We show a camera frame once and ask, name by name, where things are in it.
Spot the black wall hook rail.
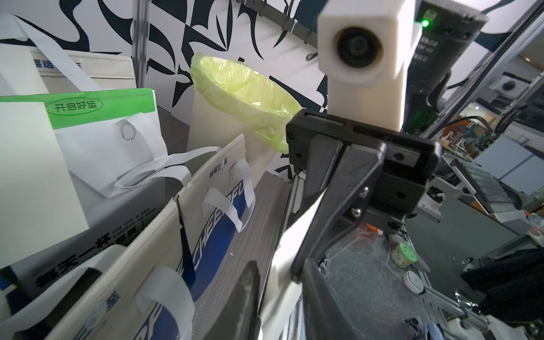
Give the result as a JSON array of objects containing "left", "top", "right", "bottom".
[{"left": 237, "top": 0, "right": 319, "bottom": 48}]

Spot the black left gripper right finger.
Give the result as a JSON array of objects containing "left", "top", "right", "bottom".
[{"left": 301, "top": 259, "right": 359, "bottom": 339}]

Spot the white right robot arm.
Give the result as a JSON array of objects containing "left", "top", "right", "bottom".
[{"left": 286, "top": 1, "right": 487, "bottom": 281}]

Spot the green plastic bin liner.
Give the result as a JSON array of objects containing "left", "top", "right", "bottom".
[{"left": 191, "top": 52, "right": 302, "bottom": 154}]

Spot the white blue back right bag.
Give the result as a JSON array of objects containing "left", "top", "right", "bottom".
[{"left": 1, "top": 13, "right": 137, "bottom": 96}]

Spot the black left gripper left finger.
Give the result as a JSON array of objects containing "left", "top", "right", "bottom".
[{"left": 204, "top": 261, "right": 260, "bottom": 339}]

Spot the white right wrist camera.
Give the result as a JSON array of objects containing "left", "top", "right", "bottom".
[{"left": 317, "top": 0, "right": 422, "bottom": 132}]

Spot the blue white front right bag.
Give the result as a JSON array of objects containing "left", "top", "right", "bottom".
[{"left": 49, "top": 135, "right": 256, "bottom": 339}]

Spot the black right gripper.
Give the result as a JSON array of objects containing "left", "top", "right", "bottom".
[{"left": 286, "top": 109, "right": 441, "bottom": 279}]

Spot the white round trash bin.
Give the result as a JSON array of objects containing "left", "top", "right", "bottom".
[{"left": 187, "top": 89, "right": 293, "bottom": 186}]

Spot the green white middle bag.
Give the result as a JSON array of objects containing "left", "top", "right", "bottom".
[{"left": 7, "top": 89, "right": 217, "bottom": 298}]

